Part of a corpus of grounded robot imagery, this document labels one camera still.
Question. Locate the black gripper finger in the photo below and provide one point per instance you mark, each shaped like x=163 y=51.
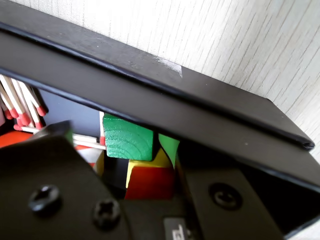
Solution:
x=205 y=180
x=50 y=170

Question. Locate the yellow wooden cube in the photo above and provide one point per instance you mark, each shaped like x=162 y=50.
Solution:
x=162 y=160

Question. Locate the red wooden cube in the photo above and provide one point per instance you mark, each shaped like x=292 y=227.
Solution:
x=150 y=182

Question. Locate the green wooden cube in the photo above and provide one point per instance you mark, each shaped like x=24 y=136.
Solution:
x=127 y=142

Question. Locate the black cardboard box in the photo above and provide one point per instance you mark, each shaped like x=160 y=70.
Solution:
x=175 y=110

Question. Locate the wooden match with red head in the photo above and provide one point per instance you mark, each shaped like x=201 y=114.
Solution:
x=82 y=138
x=31 y=110
x=7 y=102
x=15 y=100
x=36 y=100
x=101 y=125
x=85 y=144
x=27 y=129

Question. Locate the red and white matchbox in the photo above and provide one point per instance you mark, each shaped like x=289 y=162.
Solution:
x=12 y=138

